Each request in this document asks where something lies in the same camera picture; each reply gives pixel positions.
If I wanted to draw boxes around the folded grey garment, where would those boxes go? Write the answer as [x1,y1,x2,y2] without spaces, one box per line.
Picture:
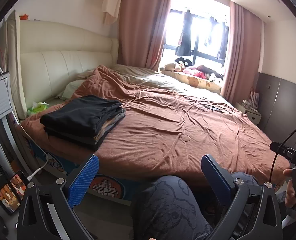
[95,108,126,142]

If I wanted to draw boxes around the patterned grey trouser leg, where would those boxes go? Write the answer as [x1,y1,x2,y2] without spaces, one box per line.
[133,171,260,240]

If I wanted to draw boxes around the dark hanging garment at window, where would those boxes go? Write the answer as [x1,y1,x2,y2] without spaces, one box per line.
[176,9,193,57]

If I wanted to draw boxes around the white pillow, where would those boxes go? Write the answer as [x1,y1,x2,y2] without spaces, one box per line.
[56,80,84,101]

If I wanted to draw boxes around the smartphone with lit screen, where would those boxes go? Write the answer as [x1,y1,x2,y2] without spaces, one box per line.
[0,171,28,215]

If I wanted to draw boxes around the black long-sleeve sweater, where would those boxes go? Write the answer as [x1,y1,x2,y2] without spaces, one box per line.
[40,95,123,152]

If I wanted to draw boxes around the white bedside shelf unit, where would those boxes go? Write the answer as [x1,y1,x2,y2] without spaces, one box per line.
[0,67,32,176]

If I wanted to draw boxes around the white bedside cabinet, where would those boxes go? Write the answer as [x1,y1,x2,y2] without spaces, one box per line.
[234,102,261,126]

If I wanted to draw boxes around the beige bed sheet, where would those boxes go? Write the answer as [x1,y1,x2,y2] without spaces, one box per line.
[75,64,229,106]

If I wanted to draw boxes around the black white plush toy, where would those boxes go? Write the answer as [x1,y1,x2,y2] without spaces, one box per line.
[175,57,193,68]

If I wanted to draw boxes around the pink left curtain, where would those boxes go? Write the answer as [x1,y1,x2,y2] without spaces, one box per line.
[118,0,171,71]

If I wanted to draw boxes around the pink curtain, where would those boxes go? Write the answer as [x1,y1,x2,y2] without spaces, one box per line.
[118,0,171,71]
[221,2,263,105]

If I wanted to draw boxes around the cream padded headboard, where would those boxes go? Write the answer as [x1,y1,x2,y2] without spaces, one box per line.
[1,11,119,119]

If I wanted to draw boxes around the white charging cable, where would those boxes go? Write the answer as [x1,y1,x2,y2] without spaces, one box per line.
[0,62,50,181]

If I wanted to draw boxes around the dark wardrobe doors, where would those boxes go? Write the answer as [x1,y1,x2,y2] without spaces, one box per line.
[255,73,296,142]

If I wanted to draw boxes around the pink right curtain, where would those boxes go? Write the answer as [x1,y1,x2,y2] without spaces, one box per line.
[221,2,263,105]

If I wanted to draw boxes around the person right hand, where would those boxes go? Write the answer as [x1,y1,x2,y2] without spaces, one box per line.
[283,168,296,207]

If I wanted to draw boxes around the orange object on headboard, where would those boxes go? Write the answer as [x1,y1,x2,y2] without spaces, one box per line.
[20,14,29,21]

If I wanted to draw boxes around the bear print long pillow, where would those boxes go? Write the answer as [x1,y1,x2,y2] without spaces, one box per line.
[159,62,221,94]

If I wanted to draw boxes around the white rack on cabinet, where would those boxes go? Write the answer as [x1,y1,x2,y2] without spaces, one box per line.
[248,87,260,111]

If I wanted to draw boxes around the folded tan garment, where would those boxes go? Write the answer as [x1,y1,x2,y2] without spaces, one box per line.
[94,119,116,141]

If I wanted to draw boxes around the black cable on bed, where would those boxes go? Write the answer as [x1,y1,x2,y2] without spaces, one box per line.
[183,96,238,113]

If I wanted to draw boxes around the green tissue pack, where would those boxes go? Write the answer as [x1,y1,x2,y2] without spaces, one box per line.
[27,102,48,116]

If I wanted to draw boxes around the brown terry bed blanket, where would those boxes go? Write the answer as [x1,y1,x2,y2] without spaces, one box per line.
[17,66,289,186]

